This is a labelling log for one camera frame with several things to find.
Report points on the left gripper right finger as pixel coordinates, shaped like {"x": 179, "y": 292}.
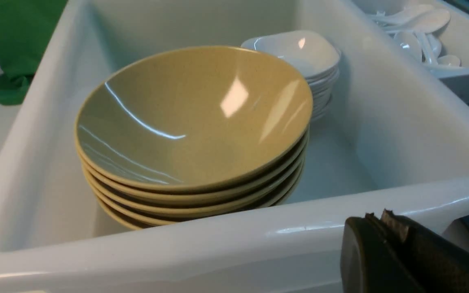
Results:
{"x": 436, "y": 264}

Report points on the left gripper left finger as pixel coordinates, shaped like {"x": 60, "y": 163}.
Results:
{"x": 369, "y": 261}

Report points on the yellow noodle bowl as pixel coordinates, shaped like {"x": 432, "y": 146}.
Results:
{"x": 193, "y": 119}

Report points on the top stacked yellow bowl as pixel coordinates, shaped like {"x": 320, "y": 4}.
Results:
{"x": 201, "y": 199}

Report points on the stacked yellow bowl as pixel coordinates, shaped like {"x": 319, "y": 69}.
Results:
{"x": 135, "y": 224}
{"x": 174, "y": 213}
{"x": 201, "y": 199}
{"x": 160, "y": 221}

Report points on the bottom stacked yellow bowl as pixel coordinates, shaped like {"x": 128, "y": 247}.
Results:
{"x": 135, "y": 224}

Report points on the stack of white dishes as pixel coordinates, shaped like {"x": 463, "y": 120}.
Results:
{"x": 321, "y": 92}

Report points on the white spoon right lower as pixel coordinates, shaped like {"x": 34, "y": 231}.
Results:
{"x": 449, "y": 60}

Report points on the top stacked white dish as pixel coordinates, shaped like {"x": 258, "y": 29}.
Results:
{"x": 307, "y": 51}

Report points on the white spoon bin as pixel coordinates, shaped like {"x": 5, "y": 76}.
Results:
{"x": 454, "y": 37}

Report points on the white spoon centre upright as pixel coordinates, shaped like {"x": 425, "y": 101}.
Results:
{"x": 410, "y": 44}

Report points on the white spoon long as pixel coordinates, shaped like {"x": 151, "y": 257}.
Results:
{"x": 401, "y": 17}
{"x": 428, "y": 22}

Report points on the white spoon top long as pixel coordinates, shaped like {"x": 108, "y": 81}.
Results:
{"x": 401, "y": 17}

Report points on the large white plastic tub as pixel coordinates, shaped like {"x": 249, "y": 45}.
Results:
{"x": 395, "y": 137}

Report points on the green cloth backdrop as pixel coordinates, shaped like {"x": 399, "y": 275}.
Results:
{"x": 26, "y": 27}

